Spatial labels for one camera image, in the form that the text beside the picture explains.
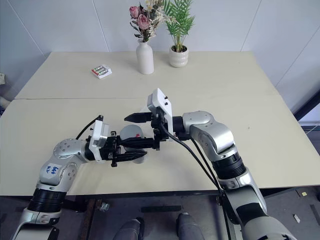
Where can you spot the grey jar lid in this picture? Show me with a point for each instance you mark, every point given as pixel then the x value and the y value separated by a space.
pixel 130 131

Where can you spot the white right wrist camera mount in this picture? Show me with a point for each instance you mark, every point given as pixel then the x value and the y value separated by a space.
pixel 160 100

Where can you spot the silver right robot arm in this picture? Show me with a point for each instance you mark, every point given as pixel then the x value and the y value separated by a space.
pixel 217 140

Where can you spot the silver metal bracket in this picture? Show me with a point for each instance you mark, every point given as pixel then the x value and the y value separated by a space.
pixel 105 206

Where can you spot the dried pink flower bouquet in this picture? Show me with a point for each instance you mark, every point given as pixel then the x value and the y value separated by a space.
pixel 146 22

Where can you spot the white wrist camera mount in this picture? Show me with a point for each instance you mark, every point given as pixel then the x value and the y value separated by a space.
pixel 160 100
pixel 98 130

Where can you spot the green battery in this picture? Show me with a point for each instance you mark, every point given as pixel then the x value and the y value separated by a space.
pixel 104 71
pixel 99 68

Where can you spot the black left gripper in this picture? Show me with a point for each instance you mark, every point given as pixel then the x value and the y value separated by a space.
pixel 112 150

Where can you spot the green fern plant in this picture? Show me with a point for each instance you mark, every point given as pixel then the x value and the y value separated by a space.
pixel 180 17

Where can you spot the white battery box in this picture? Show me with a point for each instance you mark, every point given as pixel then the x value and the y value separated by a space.
pixel 106 75

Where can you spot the white ceramic vase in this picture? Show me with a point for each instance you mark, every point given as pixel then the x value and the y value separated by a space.
pixel 145 58

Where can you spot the dark metal frame post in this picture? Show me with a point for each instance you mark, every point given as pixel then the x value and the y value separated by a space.
pixel 308 105

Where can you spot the white ribbed plant pot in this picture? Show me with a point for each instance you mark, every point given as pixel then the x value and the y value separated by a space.
pixel 178 58

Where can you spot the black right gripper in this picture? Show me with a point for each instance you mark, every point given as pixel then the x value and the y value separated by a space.
pixel 160 130

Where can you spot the dark grey rounded shape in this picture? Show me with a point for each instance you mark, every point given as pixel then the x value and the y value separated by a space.
pixel 187 227
pixel 130 230

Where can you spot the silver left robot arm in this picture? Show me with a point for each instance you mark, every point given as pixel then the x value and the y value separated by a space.
pixel 67 172

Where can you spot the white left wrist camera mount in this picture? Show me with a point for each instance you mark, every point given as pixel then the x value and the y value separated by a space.
pixel 98 130

